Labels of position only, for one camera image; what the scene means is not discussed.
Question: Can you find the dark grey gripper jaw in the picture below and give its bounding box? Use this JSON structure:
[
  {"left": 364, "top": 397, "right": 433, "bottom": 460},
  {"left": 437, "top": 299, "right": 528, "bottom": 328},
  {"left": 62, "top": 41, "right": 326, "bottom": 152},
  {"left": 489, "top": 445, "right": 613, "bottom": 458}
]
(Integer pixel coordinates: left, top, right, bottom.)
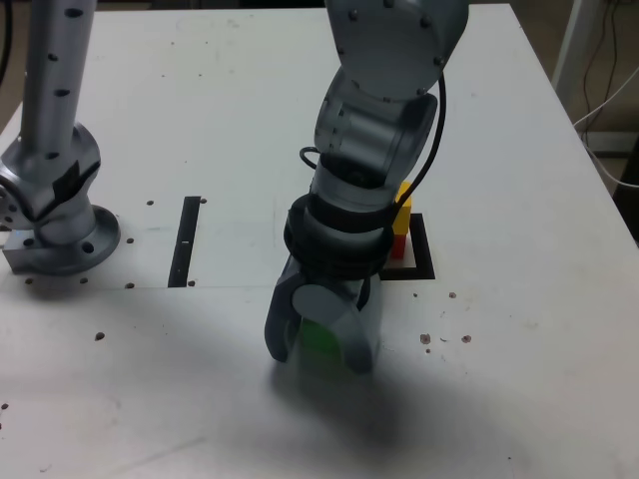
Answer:
[{"left": 263, "top": 256, "right": 308, "bottom": 363}]

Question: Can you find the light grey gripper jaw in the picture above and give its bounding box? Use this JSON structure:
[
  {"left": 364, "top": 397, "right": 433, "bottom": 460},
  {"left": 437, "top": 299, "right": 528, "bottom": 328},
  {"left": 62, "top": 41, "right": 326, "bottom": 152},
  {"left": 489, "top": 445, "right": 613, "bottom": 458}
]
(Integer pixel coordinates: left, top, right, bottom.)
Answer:
[{"left": 293, "top": 277, "right": 385, "bottom": 374}]

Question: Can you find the green cube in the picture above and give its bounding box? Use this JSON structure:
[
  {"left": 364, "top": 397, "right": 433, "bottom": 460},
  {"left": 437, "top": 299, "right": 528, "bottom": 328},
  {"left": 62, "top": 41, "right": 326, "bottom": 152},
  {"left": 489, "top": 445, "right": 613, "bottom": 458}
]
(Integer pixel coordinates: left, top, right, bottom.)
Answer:
[{"left": 294, "top": 318, "right": 350, "bottom": 373}]

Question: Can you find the yellow cube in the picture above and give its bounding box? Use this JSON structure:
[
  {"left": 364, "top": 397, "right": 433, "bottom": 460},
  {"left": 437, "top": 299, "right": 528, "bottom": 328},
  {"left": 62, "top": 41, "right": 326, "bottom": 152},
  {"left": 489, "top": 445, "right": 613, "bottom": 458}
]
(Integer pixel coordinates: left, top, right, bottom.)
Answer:
[{"left": 392, "top": 182, "right": 415, "bottom": 237}]

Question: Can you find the black tape square outline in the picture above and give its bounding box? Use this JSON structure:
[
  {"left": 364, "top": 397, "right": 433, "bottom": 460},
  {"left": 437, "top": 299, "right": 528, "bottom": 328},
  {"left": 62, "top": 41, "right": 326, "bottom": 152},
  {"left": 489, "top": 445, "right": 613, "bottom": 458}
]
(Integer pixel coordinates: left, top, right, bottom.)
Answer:
[{"left": 378, "top": 213, "right": 436, "bottom": 281}]

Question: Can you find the black tape strip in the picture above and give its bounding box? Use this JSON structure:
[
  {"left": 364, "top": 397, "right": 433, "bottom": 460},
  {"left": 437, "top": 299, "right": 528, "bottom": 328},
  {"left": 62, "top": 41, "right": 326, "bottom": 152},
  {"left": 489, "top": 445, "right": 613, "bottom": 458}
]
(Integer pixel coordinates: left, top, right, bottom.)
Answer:
[{"left": 167, "top": 196, "right": 201, "bottom": 289}]

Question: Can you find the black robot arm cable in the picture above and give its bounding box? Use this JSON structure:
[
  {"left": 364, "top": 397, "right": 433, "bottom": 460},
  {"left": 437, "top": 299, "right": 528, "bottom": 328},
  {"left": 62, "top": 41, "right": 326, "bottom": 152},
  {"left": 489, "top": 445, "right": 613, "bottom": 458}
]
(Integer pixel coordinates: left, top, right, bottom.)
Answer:
[{"left": 0, "top": 0, "right": 449, "bottom": 310}]

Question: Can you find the white cable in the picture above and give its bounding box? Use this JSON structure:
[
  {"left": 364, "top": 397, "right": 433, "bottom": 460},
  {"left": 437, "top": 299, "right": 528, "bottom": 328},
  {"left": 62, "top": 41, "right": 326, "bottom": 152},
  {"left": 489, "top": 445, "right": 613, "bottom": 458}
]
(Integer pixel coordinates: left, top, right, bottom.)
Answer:
[{"left": 573, "top": 64, "right": 639, "bottom": 190}]

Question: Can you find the white metal post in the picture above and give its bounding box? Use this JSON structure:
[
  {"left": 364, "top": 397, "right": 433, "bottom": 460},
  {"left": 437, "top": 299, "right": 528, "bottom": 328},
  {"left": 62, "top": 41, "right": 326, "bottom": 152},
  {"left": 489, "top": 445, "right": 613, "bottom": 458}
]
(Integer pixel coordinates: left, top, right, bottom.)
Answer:
[{"left": 551, "top": 0, "right": 600, "bottom": 119}]

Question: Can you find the thin black cable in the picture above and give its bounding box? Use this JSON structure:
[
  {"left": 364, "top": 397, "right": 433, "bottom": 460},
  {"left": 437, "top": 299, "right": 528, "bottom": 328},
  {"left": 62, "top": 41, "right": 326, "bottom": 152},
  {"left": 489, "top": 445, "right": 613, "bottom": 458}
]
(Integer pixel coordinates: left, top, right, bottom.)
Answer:
[{"left": 583, "top": 0, "right": 631, "bottom": 121}]

